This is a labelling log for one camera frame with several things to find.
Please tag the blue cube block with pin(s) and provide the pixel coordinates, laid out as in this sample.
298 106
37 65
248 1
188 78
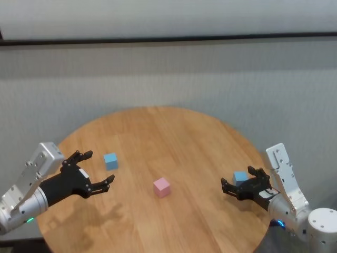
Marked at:
111 161
239 176

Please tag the black wall baseboard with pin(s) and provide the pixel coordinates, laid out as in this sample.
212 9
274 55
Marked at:
21 242
273 224

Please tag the black wall rail strip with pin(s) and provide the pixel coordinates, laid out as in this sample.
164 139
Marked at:
168 39

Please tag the pink cube block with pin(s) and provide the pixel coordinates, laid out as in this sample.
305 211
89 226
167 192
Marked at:
162 187

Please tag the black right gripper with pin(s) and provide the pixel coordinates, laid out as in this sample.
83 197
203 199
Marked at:
250 189

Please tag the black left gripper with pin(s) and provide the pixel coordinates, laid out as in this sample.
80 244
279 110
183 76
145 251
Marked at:
68 184

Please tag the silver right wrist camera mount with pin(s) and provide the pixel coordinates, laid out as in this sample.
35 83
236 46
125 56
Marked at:
281 168

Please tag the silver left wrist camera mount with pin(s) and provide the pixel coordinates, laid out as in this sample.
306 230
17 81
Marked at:
43 160

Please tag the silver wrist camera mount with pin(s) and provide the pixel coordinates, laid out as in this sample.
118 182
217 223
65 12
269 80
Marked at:
43 160
281 168

